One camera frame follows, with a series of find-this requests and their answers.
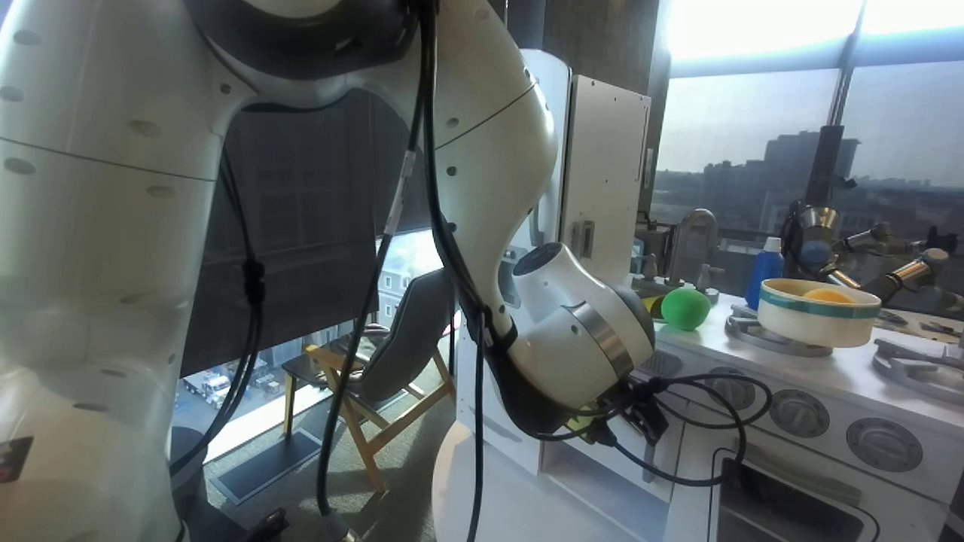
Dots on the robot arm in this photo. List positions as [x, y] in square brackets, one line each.
[98, 226]

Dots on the white bowl with teal stripe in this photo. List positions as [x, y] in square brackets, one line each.
[813, 320]

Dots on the blue bottle with white cap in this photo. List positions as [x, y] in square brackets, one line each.
[764, 275]

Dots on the dark floor mat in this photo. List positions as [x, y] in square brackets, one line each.
[263, 467]

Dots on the toy oven door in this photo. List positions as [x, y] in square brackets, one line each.
[783, 519]

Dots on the orange ball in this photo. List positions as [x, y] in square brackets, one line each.
[828, 296]

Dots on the grey toy burner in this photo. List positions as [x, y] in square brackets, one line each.
[915, 369]
[753, 335]

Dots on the dark window blind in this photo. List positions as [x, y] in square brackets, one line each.
[316, 226]

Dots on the low white cabinet door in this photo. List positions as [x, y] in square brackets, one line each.
[527, 497]

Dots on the wooden folding chair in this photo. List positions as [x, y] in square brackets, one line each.
[392, 361]

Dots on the white toy kitchen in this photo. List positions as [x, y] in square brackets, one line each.
[828, 391]

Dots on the window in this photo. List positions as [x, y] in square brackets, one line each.
[753, 135]

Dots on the green ball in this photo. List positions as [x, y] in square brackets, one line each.
[685, 309]

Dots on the grey stove knob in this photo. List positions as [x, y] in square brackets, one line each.
[798, 412]
[883, 444]
[727, 390]

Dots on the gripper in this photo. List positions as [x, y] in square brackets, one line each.
[646, 418]

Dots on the grey toy tap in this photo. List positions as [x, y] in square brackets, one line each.
[693, 241]

